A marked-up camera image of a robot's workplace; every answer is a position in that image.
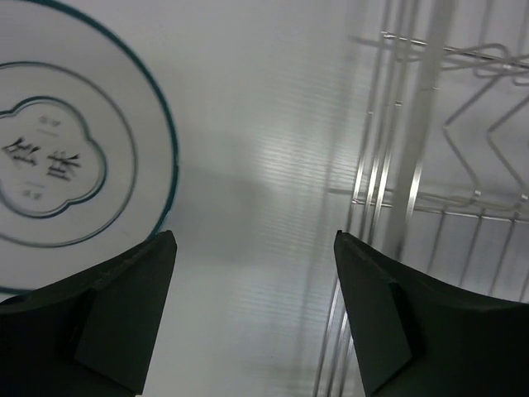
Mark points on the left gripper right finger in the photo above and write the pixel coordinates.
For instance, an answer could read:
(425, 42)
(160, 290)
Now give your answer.
(415, 335)

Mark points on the white plate teal rings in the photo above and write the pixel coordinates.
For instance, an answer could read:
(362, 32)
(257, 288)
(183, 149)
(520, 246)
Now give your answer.
(74, 144)

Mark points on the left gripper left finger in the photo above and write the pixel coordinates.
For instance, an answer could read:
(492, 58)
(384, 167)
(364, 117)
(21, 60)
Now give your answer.
(90, 334)

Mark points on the metal wire dish rack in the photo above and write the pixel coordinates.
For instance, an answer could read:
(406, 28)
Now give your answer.
(440, 137)

